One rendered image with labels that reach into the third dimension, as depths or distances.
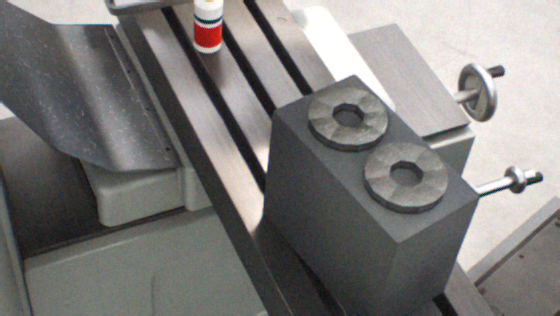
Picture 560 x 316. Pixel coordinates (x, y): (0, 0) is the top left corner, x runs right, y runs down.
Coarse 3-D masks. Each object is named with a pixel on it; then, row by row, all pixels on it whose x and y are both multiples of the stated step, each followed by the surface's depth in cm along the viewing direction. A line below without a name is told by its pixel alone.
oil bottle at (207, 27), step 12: (204, 0) 131; (216, 0) 132; (204, 12) 131; (216, 12) 132; (204, 24) 133; (216, 24) 134; (204, 36) 135; (216, 36) 135; (204, 48) 137; (216, 48) 137
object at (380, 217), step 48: (336, 96) 106; (288, 144) 106; (336, 144) 102; (384, 144) 104; (288, 192) 111; (336, 192) 101; (384, 192) 98; (432, 192) 98; (288, 240) 116; (336, 240) 106; (384, 240) 97; (432, 240) 100; (336, 288) 111; (384, 288) 102; (432, 288) 111
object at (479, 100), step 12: (468, 72) 181; (480, 72) 178; (492, 72) 178; (504, 72) 179; (444, 84) 178; (468, 84) 184; (480, 84) 179; (492, 84) 177; (456, 96) 179; (468, 96) 180; (480, 96) 181; (492, 96) 177; (468, 108) 185; (480, 108) 182; (492, 108) 178; (480, 120) 182
